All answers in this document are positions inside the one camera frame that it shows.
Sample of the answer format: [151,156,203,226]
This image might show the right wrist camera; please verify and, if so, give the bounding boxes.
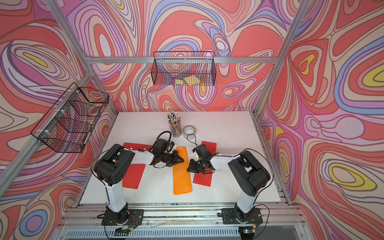
[192,144,213,161]

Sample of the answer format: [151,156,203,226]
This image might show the red paper sheet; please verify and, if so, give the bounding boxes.
[122,143,152,190]
[193,141,217,187]

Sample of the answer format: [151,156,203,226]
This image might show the yellow sticky notes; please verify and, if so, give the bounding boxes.
[175,75,201,86]

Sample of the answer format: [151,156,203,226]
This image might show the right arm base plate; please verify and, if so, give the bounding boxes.
[218,208,263,226]

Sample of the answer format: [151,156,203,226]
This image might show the orange paper sheet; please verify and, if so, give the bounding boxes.
[173,147,193,195]

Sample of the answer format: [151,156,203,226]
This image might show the clear tape roll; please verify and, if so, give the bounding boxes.
[183,125,196,140]

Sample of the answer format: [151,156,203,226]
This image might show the back wall wire basket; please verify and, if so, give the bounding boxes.
[151,50,217,86]

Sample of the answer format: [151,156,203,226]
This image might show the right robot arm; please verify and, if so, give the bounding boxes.
[187,148,273,221]

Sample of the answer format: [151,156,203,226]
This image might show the pencil cup with pencils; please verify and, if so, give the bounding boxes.
[168,112,182,138]

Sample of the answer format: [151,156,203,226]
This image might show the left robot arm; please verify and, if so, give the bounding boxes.
[93,139,185,222]

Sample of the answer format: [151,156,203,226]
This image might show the left wall wire basket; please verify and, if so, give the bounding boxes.
[31,83,109,153]

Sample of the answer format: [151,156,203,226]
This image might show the wall wire basket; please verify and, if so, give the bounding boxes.
[151,50,217,86]
[31,83,109,153]

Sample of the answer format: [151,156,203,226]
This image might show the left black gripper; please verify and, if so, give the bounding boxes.
[159,151,185,167]

